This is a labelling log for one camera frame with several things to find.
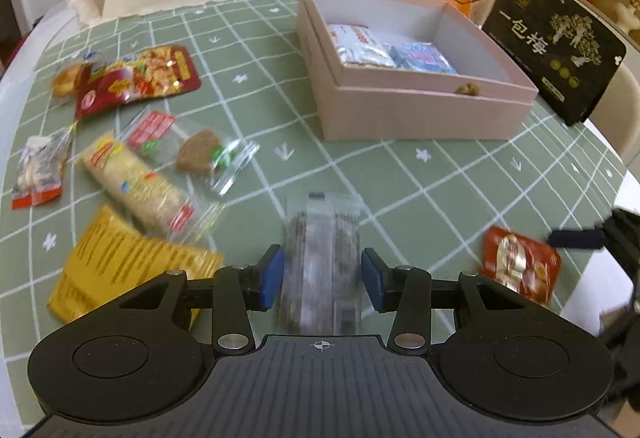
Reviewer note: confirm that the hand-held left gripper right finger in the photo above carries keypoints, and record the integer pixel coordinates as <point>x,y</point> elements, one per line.
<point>374,280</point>

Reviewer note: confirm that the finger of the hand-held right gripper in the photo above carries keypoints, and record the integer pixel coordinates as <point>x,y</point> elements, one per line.
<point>575,238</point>

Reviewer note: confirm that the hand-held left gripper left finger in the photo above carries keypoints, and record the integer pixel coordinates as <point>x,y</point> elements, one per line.
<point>270,278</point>

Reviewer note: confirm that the dark bar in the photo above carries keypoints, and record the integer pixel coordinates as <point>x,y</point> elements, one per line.
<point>320,248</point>

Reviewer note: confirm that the small red snack packet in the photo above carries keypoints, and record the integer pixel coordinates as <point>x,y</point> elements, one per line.
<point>520,263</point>

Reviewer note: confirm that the pink cardboard box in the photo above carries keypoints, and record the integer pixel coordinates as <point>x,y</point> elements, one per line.
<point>400,111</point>

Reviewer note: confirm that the green checked tablecloth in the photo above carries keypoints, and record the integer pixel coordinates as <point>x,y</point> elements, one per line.
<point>425,183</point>

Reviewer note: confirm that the brown cake in clear wrapper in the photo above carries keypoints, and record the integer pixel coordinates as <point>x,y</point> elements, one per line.
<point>197,153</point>

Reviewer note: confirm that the yellow snack packet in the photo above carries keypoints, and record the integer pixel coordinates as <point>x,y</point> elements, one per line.
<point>125,263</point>

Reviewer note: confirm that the rice cracker roll packet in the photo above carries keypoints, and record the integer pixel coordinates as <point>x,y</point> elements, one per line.
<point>135,180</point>

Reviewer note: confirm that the small brown walnut snack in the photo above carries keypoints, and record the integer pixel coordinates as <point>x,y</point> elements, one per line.
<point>467,89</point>

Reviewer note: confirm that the clear packet with red label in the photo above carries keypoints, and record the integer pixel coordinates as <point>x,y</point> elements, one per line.
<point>147,133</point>

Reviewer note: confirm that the black gift box gold print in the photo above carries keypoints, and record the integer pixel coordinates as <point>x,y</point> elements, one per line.
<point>555,43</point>

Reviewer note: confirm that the blue and white snack packet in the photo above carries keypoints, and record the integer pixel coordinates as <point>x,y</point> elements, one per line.
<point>425,58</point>

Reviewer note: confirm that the silver and red snack packet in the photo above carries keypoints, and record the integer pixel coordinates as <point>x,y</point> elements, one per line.
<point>357,43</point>

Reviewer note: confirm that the large red snack packet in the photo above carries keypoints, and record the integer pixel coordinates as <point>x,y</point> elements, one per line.
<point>140,78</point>

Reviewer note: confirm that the white candy packet red ends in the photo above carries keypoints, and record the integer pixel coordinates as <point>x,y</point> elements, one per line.
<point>40,166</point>

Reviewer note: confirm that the small bun in clear wrapper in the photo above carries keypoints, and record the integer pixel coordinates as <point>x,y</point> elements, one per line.
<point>67,81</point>

